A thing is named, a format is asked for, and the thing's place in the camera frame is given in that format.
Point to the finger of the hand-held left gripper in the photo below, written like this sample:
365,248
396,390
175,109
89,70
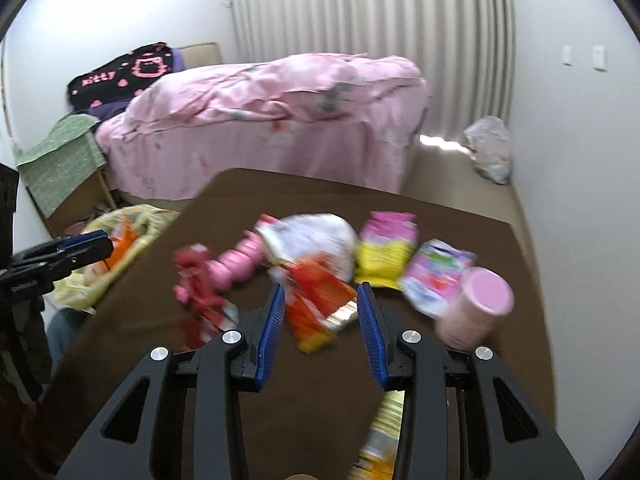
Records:
65,259
82,239

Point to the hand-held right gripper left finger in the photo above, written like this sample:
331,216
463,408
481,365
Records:
270,340

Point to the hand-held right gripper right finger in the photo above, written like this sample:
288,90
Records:
372,340

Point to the orange packet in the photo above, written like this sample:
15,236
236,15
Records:
122,245

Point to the red yellow snack packet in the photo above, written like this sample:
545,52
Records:
315,305

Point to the red white packet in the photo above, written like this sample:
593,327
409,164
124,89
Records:
210,327

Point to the yellow trash bag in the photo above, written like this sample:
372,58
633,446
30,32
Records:
145,225

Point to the pink yellow packet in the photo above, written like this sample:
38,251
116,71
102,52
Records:
385,250

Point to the pink white packet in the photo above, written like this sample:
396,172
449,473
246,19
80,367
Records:
437,275

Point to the red wrapper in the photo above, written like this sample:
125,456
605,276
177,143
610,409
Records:
195,275

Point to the white bear print bag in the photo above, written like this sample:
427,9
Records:
315,240

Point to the wooden nightstand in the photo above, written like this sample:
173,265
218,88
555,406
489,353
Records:
75,210

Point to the person's leg in jeans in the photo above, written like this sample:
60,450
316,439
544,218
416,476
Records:
65,332

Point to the green checked cloth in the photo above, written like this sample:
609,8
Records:
60,155

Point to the pink caterpillar toy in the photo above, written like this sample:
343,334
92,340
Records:
240,260

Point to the pink cup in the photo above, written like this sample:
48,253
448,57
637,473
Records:
475,310

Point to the brown table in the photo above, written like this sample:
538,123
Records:
300,195

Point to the black cat print blanket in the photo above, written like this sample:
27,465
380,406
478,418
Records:
120,75

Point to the bed with pink cover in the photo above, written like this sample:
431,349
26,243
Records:
250,160

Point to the white plastic bag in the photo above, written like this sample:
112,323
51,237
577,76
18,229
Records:
490,150

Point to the pink floral duvet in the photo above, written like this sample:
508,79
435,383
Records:
280,85

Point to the white pleated curtain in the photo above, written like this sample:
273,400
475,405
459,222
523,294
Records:
375,25

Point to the white wall switch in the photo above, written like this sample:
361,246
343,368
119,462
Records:
567,55

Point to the white wall socket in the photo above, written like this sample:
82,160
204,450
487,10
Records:
599,58

